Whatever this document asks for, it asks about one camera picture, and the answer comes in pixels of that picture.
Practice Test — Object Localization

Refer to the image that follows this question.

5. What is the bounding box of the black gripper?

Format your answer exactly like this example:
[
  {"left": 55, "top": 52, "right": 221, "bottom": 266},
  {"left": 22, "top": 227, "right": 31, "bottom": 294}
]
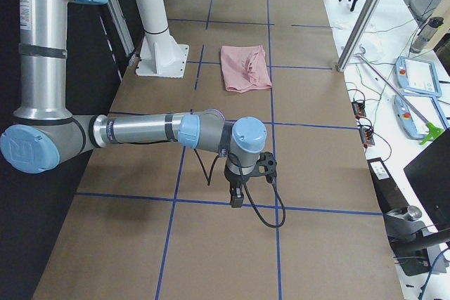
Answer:
[{"left": 224, "top": 164, "right": 255, "bottom": 207}]

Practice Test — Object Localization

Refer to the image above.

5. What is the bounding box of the pink Snoopy t-shirt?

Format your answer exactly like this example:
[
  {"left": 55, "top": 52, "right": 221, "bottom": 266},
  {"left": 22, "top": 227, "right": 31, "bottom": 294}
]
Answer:
[{"left": 220, "top": 45, "right": 272, "bottom": 93}]

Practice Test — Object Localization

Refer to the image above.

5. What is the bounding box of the orange black electronics board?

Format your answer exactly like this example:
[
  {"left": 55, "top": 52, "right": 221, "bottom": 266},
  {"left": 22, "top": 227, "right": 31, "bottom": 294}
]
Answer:
[{"left": 352, "top": 100, "right": 366, "bottom": 119}]

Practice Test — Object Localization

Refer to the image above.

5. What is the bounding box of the black clamp device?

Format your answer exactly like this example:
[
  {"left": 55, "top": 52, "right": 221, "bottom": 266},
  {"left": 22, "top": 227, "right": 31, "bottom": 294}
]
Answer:
[{"left": 368, "top": 157, "right": 449, "bottom": 276}]

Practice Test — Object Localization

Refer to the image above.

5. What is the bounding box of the near teach pendant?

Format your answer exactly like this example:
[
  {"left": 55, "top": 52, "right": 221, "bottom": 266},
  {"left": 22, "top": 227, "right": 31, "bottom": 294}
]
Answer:
[{"left": 394, "top": 93, "right": 449, "bottom": 140}]

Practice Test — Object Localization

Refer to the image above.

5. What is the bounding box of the teach pendant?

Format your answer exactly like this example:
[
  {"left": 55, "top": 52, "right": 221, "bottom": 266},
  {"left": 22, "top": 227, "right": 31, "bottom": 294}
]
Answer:
[
  {"left": 395, "top": 56, "right": 442, "bottom": 97},
  {"left": 394, "top": 93, "right": 449, "bottom": 140}
]

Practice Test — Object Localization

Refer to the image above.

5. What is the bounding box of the black laptop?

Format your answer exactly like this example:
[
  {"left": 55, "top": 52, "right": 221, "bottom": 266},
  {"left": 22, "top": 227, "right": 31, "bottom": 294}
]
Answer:
[{"left": 404, "top": 130, "right": 450, "bottom": 230}]

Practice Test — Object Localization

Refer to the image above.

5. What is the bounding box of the reacher grabber tool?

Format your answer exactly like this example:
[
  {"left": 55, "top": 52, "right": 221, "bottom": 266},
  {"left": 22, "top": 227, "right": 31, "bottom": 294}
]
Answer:
[{"left": 354, "top": 46, "right": 444, "bottom": 145}]

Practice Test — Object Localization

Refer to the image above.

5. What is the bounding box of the far teach pendant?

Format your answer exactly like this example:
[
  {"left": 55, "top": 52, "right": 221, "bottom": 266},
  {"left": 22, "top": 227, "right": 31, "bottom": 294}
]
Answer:
[{"left": 395, "top": 56, "right": 442, "bottom": 97}]

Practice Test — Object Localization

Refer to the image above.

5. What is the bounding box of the clear water bottle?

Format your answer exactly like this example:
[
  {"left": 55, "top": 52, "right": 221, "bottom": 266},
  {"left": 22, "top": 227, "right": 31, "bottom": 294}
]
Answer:
[{"left": 410, "top": 16, "right": 444, "bottom": 54}]

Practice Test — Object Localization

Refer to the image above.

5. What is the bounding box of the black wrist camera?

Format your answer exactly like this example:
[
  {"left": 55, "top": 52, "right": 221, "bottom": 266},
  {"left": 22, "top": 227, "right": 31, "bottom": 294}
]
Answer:
[{"left": 250, "top": 152, "right": 277, "bottom": 185}]

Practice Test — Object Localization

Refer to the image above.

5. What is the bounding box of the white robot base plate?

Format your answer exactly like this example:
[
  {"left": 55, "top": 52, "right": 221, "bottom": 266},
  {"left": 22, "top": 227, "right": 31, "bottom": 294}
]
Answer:
[{"left": 136, "top": 0, "right": 189, "bottom": 79}]

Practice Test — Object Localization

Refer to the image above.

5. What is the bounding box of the aluminium frame post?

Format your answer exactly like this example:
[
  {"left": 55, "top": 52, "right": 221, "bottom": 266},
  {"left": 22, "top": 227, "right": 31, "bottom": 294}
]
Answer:
[{"left": 337, "top": 0, "right": 380, "bottom": 72}]

